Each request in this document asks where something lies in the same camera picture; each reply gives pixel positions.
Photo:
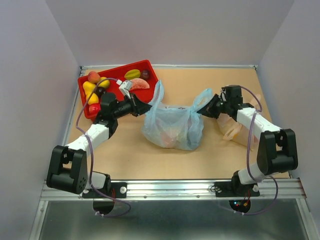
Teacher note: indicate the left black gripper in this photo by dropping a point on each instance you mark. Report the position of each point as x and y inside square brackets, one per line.
[138, 107]

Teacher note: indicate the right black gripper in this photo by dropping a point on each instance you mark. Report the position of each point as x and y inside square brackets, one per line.
[209, 110]

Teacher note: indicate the light blue plastic bag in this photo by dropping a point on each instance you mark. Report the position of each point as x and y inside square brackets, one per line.
[175, 126]

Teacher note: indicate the red apple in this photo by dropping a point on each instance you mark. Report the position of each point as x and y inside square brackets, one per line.
[94, 108]

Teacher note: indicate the orange mango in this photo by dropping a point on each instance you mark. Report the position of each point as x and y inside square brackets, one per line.
[88, 87]

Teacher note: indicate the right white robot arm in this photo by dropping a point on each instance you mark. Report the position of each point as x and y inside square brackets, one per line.
[277, 147]

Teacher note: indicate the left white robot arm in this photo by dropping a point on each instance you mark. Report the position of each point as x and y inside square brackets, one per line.
[68, 170]

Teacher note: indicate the orange plastic bag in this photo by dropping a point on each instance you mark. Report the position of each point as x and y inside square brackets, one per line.
[236, 132]

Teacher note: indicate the pink grapefruit slice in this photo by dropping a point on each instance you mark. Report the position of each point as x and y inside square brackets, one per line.
[139, 83]

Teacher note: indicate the dark purple plum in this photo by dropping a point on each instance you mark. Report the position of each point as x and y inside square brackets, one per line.
[145, 74]

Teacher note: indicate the yellow green starfruit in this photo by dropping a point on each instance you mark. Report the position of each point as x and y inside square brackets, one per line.
[132, 74]

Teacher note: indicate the yellow pear fruit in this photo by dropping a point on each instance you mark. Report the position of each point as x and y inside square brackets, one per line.
[104, 82]

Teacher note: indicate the black mangosteen top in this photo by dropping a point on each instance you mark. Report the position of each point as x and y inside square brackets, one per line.
[99, 91]

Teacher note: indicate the yellow lemon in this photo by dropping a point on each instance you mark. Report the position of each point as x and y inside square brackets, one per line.
[92, 98]

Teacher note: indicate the peach fruit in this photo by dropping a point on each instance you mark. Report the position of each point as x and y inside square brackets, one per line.
[93, 77]

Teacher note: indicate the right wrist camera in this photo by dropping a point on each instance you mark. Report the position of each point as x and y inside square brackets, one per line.
[222, 95]

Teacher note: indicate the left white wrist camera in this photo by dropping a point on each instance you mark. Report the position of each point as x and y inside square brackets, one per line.
[125, 87]

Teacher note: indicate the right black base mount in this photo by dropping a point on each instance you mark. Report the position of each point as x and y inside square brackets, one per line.
[227, 189]

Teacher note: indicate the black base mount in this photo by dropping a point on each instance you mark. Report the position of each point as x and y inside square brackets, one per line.
[227, 189]
[110, 190]

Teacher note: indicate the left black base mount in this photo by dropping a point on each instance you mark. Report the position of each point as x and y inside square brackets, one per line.
[110, 190]

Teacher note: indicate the aluminium front rail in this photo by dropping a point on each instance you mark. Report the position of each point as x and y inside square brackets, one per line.
[204, 189]

